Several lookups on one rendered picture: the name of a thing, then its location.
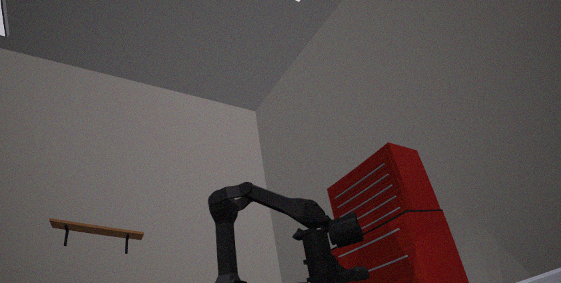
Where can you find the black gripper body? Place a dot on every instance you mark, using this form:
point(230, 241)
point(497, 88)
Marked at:
point(321, 268)

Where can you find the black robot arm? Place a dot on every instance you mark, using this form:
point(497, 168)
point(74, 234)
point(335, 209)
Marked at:
point(224, 208)

